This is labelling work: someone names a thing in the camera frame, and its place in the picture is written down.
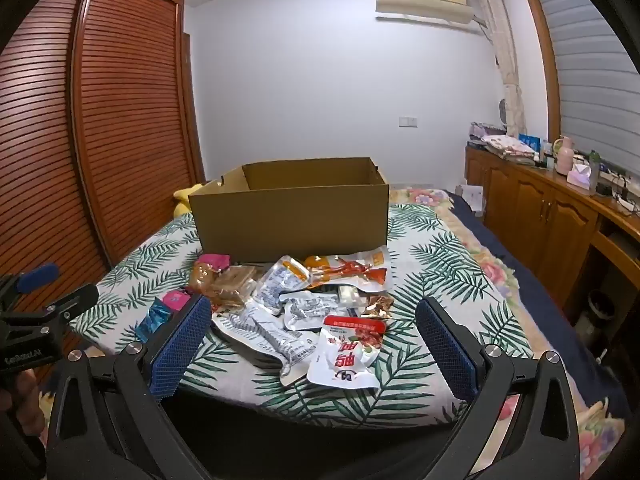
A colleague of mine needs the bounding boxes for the small pink candy packet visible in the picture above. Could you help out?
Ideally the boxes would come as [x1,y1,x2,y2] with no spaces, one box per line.
[162,290,192,312]

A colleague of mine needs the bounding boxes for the small silver printed packet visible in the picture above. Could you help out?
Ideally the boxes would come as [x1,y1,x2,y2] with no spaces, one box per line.
[280,290,342,332]

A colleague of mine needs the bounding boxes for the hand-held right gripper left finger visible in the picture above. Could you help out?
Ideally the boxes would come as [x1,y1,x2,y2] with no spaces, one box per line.
[46,294,213,480]

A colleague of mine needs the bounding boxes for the small white snack packet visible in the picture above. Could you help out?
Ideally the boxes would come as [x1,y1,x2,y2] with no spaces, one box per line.
[337,285,372,307]

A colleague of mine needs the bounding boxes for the white paper bag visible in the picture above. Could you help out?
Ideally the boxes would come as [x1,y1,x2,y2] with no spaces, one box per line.
[460,185,485,217]

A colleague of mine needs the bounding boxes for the stack of folded cloths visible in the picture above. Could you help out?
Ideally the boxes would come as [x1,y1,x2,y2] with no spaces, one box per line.
[467,121,539,166]

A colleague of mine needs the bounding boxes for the cream curtain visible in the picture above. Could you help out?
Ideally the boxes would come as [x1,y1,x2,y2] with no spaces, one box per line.
[472,0,529,142]

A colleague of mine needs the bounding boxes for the grey window blind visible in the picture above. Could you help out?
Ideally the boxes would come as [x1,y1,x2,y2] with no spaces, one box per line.
[527,0,640,177]

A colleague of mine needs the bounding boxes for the brown cardboard box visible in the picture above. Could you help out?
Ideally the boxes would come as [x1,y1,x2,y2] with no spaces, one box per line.
[188,157,391,265]

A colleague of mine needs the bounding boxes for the white power strip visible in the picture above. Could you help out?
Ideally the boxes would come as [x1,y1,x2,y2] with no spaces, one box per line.
[600,170,640,213]

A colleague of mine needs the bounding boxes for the person's left hand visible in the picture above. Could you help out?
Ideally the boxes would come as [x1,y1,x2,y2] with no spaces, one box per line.
[12,370,49,437]

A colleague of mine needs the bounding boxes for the wall air conditioner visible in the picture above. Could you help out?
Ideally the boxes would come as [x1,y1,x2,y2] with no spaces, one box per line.
[375,0,477,29]

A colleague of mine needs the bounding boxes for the yellow plush toy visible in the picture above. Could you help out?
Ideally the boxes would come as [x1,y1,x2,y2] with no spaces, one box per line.
[172,183,204,219]

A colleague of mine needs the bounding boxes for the floral quilt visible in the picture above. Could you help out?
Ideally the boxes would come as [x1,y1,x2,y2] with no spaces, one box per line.
[389,187,627,480]

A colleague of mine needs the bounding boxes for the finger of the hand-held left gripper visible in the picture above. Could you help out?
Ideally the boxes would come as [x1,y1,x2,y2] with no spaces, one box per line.
[0,263,61,306]
[30,284,100,333]

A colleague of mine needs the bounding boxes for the silver packet with orange corner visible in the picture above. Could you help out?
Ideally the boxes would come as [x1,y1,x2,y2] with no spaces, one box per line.
[256,255,312,307]

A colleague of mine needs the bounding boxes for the blue candy packet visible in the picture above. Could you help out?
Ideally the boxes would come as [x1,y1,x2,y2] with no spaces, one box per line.
[135,297,174,344]

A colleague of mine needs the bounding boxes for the long silver printed packet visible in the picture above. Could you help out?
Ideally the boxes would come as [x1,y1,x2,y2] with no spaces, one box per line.
[215,304,321,377]

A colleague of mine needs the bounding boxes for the pink thermos jug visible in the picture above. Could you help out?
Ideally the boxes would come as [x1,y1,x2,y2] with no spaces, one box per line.
[553,135,577,176]

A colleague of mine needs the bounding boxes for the brown shiny snack packet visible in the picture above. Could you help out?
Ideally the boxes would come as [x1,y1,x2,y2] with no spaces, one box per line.
[360,295,396,320]

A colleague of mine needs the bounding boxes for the leaf print blanket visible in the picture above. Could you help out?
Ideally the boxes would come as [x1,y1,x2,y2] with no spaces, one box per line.
[70,202,534,434]

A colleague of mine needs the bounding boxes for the navy bed sheet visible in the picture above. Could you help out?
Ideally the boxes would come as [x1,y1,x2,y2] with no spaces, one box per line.
[444,190,632,413]

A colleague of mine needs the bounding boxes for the louvered wooden wardrobe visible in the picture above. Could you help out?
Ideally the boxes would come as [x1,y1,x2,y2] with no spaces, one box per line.
[0,0,207,391]

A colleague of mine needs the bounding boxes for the orange clear snack packet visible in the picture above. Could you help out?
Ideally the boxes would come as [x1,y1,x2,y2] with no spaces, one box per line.
[302,245,391,294]

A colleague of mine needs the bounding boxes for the wooden cabinet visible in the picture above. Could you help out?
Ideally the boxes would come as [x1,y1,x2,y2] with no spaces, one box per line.
[464,145,640,322]

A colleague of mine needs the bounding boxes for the pink tissue box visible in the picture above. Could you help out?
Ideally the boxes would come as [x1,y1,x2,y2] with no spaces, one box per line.
[567,162,599,195]

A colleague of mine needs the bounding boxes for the pink snack packet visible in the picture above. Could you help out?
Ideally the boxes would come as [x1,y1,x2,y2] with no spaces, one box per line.
[197,254,232,272]

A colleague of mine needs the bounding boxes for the red and white snack packet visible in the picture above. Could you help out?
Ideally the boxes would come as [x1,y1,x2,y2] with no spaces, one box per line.
[306,314,388,391]

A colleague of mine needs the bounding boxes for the clear brown cake packet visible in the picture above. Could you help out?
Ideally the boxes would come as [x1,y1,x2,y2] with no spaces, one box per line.
[189,265,258,312]

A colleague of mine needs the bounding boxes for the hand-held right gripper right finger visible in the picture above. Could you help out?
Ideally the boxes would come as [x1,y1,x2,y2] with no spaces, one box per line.
[415,296,583,480]

